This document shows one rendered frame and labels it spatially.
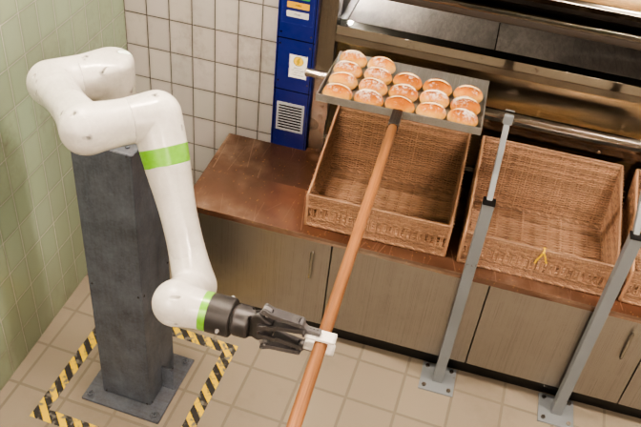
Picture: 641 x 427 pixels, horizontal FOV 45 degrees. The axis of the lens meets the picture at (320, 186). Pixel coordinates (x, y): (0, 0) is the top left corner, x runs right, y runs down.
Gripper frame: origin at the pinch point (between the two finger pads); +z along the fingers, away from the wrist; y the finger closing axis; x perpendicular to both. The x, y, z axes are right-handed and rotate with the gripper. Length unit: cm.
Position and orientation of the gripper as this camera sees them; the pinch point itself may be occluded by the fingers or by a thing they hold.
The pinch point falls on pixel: (320, 341)
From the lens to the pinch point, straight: 176.8
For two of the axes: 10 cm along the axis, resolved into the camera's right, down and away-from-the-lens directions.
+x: -2.5, 5.9, -7.7
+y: -1.0, 7.7, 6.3
